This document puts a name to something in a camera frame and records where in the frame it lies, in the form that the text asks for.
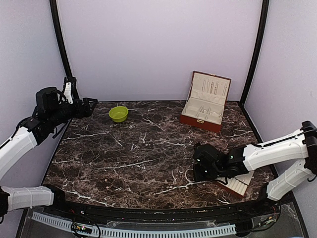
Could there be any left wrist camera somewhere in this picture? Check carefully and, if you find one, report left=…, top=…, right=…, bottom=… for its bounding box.
left=62, top=77, right=76, bottom=104

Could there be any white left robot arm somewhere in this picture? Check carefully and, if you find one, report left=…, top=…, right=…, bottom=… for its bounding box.
left=0, top=83, right=98, bottom=217

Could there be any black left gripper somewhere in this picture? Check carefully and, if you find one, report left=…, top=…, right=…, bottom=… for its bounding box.
left=49, top=97, right=98, bottom=127

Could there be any black right frame post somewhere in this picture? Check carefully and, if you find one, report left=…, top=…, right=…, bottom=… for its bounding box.
left=239, top=0, right=269, bottom=107

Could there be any white bangle bracelet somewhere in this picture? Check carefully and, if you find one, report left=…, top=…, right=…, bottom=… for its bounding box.
left=185, top=169, right=196, bottom=184

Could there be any white slotted cable duct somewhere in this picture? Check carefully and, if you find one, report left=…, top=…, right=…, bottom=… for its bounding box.
left=31, top=212, right=237, bottom=238

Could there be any green plastic bowl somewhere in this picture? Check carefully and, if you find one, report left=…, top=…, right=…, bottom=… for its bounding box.
left=108, top=106, right=129, bottom=123

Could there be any black frame post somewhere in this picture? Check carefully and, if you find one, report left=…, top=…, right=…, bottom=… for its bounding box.
left=49, top=0, right=79, bottom=101
left=239, top=0, right=269, bottom=107

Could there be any red wooden jewelry box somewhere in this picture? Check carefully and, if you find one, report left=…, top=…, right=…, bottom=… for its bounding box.
left=180, top=71, right=231, bottom=133

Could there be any black front table rail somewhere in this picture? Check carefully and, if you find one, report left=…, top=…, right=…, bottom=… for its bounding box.
left=44, top=190, right=280, bottom=224

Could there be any black left frame post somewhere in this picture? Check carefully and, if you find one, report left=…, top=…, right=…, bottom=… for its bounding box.
left=49, top=0, right=79, bottom=101

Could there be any beige jewelry tray insert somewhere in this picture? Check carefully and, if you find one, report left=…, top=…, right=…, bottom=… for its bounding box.
left=215, top=171, right=254, bottom=198

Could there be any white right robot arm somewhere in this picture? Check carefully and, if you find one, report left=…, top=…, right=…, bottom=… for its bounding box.
left=193, top=120, right=317, bottom=215

